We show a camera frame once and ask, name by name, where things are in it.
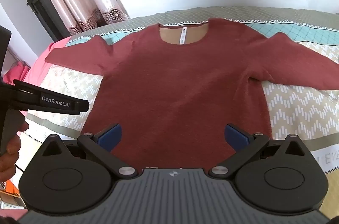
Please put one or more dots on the orange box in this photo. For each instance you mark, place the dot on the orange box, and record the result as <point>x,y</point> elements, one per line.
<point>12,187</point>

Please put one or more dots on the pink bed sheet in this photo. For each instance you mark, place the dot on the pink bed sheet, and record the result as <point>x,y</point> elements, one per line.
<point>46,54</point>

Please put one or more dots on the patterned bed quilt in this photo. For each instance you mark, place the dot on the patterned bed quilt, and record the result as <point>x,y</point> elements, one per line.
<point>299,112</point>

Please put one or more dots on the dark red long-sleeved sweater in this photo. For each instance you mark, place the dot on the dark red long-sleeved sweater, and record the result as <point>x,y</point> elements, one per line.
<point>180,86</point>

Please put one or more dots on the pink red cloth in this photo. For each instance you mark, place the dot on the pink red cloth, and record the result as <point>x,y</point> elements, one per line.
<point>18,73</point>

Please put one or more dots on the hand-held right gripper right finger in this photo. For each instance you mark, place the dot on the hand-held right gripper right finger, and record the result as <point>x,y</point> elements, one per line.
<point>234,135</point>

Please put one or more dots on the person's left hand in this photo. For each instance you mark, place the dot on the person's left hand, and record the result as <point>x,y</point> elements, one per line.
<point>9,160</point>

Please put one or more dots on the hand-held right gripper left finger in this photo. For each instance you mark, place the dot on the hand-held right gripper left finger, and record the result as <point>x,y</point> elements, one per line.
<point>111,136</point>

